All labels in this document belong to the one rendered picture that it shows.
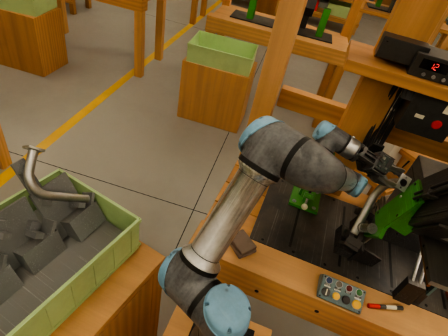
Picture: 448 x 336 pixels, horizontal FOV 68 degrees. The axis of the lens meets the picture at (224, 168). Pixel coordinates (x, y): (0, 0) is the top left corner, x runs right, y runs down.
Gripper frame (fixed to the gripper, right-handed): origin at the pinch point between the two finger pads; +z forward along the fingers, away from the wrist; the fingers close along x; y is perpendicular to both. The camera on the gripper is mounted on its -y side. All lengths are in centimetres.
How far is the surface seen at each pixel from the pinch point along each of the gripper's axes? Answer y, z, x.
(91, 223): -11, -86, -72
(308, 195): -23.3, -18.6, -18.5
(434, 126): 2.6, -0.8, 22.6
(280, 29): -8, -65, 27
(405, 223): 4.1, 6.9, -12.3
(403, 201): 3.3, 2.8, -5.9
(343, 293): 2.4, 1.9, -43.4
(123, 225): -14, -76, -67
